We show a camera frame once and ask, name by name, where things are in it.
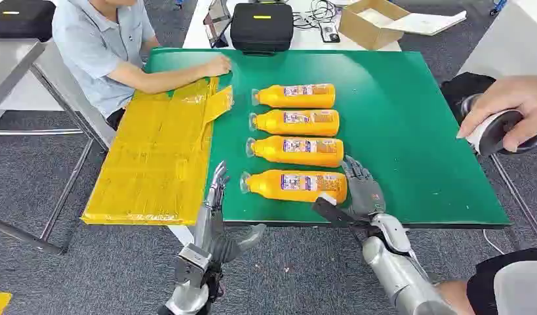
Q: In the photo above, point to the blue frame foot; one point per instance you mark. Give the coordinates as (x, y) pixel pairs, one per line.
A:
(499, 6)

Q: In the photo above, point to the cardboard box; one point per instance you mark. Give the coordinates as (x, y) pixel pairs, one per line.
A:
(359, 32)

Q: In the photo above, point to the black bag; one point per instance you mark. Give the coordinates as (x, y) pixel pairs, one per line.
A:
(463, 91)

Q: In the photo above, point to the steel table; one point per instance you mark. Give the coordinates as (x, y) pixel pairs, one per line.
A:
(12, 61)

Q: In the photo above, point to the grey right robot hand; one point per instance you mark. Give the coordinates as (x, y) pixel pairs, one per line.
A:
(366, 195)

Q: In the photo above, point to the person's hand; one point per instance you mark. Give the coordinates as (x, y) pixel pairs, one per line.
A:
(511, 95)

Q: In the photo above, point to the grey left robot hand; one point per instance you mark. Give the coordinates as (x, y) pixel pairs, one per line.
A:
(211, 230)

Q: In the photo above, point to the green table mat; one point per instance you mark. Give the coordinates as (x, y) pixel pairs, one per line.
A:
(403, 130)

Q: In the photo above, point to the yellow sheet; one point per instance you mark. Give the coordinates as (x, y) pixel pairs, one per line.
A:
(155, 165)

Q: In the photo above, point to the black case with yellow label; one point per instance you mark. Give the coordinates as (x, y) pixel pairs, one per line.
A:
(261, 32)
(20, 26)

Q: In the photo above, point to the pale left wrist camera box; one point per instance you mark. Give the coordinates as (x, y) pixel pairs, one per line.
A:
(192, 261)

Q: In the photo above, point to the black round stool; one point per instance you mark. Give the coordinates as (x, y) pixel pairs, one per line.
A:
(494, 134)

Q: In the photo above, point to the orange drink bottle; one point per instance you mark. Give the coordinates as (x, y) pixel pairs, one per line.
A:
(272, 187)
(294, 126)
(294, 156)
(294, 99)

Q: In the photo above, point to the person's right hand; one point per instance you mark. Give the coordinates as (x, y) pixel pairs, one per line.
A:
(218, 66)

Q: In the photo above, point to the small black device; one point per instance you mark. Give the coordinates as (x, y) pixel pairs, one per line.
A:
(330, 32)

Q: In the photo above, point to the tablet with dark frame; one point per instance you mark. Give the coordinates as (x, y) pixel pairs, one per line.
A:
(216, 21)

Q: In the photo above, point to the white table leg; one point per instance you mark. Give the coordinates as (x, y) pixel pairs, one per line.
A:
(180, 235)

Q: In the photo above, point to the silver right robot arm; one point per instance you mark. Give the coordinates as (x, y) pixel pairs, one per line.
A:
(398, 278)

